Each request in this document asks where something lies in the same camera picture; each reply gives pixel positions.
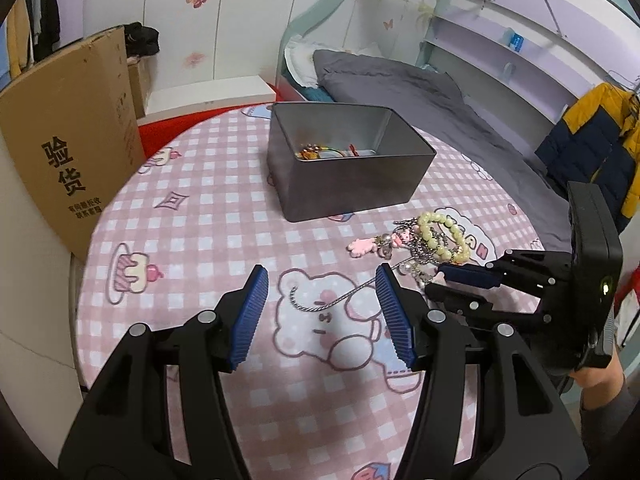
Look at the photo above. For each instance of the grey metal hanging rod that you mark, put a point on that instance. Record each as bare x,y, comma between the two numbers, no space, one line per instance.
550,7

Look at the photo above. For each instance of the black clothes bundle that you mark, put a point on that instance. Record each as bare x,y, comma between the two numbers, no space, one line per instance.
142,39

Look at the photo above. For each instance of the pink checkered cartoon tablecloth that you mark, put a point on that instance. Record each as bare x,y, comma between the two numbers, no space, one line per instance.
200,240

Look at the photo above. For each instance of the red rug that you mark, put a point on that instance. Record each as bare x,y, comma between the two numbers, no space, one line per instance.
160,135

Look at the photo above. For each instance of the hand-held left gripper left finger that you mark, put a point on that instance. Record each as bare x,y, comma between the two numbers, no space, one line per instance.
247,320

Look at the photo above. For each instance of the purple wall shelves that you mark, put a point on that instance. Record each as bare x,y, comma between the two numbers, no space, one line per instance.
480,50

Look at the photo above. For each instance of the white low platform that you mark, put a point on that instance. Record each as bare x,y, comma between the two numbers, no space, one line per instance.
210,92

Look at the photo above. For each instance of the yellow and navy jacket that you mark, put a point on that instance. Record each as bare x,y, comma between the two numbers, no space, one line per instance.
590,145

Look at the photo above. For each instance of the person's right forearm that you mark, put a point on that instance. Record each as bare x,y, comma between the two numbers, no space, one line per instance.
602,400

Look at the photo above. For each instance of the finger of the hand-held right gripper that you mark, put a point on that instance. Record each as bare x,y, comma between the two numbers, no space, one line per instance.
470,305
465,275

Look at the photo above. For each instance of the teal bunk bed frame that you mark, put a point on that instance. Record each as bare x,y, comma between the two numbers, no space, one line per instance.
320,5

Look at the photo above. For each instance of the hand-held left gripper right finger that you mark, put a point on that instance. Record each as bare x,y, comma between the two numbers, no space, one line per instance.
395,315

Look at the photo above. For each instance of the grey metal tin box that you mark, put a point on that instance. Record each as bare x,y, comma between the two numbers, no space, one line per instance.
350,185

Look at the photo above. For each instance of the white shelf bracket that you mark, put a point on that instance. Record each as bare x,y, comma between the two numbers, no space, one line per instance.
509,71

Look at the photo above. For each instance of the grey bed blanket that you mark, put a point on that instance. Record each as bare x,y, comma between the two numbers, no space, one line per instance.
410,90

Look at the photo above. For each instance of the white pillow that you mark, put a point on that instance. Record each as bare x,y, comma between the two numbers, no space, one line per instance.
300,62

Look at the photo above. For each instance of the pile of colourful jewelry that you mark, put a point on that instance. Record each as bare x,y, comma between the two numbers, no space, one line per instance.
320,152

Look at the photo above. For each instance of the row of hanging clothes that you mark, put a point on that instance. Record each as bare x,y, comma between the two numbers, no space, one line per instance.
30,5

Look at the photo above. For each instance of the white butterfly wardrobe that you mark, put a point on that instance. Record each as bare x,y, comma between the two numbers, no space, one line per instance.
225,20

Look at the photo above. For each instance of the large printed cardboard box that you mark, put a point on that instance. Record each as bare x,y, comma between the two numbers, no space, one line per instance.
75,135

